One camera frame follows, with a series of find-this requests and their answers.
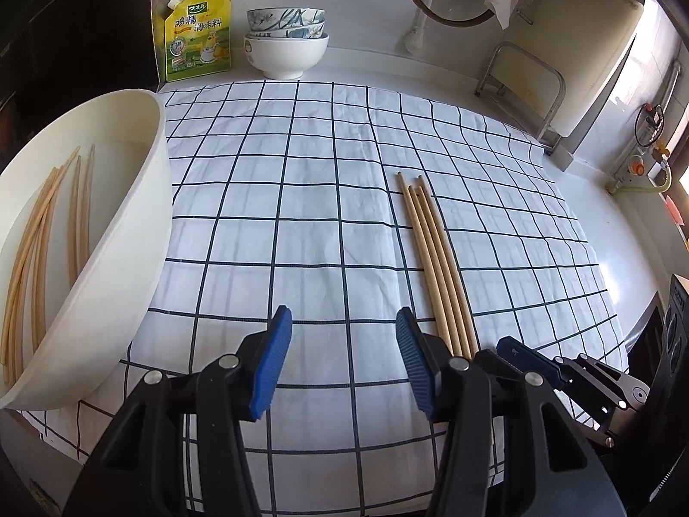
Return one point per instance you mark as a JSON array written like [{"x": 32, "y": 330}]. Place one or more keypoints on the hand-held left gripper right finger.
[{"x": 417, "y": 366}]

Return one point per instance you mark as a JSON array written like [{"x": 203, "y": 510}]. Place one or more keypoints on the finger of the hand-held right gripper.
[
  {"x": 530, "y": 358},
  {"x": 603, "y": 382}
]

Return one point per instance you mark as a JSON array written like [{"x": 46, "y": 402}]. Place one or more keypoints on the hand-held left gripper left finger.
[{"x": 272, "y": 361}]

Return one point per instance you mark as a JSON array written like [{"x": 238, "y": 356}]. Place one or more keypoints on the large white basin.
[{"x": 134, "y": 226}]

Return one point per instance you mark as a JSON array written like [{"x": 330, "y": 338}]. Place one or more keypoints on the bundle of wooden chopsticks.
[{"x": 39, "y": 221}]

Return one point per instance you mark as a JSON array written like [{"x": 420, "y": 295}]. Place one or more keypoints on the black-grid white cloth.
[{"x": 323, "y": 226}]

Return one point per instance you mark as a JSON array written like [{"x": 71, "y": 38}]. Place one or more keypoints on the metal board stand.
[{"x": 553, "y": 107}]

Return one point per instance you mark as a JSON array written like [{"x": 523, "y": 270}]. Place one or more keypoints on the round gas gauge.
[{"x": 648, "y": 121}]

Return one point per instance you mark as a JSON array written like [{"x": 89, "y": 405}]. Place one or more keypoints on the plain white bowl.
[{"x": 285, "y": 59}]

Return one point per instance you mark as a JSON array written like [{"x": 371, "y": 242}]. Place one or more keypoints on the white cutting board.
[{"x": 592, "y": 54}]

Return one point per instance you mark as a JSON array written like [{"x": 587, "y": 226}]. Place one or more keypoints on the yellow seasoning pouch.
[{"x": 196, "y": 43}]

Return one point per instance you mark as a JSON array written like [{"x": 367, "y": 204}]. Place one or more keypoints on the white rolling stick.
[{"x": 417, "y": 37}]

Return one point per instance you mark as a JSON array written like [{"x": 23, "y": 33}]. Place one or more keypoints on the blue patterned bowl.
[
  {"x": 285, "y": 17},
  {"x": 309, "y": 33}
]

